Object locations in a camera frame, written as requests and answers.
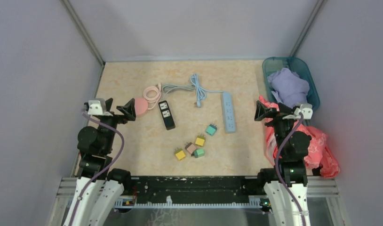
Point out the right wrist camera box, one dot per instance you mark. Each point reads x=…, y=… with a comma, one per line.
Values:
x=304, y=109

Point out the green USB charger plug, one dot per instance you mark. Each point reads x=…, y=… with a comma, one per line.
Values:
x=198, y=153

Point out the lavender cloth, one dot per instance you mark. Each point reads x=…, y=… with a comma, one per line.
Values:
x=288, y=88

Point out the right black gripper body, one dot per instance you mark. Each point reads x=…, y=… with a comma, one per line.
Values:
x=283, y=125

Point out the teal plastic basket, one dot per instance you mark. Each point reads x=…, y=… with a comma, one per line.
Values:
x=274, y=64

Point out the teal USB charger plug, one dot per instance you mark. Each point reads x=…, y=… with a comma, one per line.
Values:
x=211, y=129

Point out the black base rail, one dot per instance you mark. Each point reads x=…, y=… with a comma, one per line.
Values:
x=194, y=190

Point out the yellow charger plug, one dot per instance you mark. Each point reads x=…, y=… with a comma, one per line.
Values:
x=179, y=154
x=200, y=140

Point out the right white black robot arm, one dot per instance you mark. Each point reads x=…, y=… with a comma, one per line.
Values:
x=286, y=183

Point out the black power strip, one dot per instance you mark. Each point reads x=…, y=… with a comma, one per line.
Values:
x=166, y=115

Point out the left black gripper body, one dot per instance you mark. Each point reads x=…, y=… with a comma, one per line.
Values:
x=113, y=121

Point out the light blue power strip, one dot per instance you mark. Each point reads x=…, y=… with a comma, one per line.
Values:
x=228, y=113

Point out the pink brown charger plug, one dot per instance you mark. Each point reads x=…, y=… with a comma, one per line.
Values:
x=190, y=148

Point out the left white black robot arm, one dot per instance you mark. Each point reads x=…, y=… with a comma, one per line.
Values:
x=98, y=186

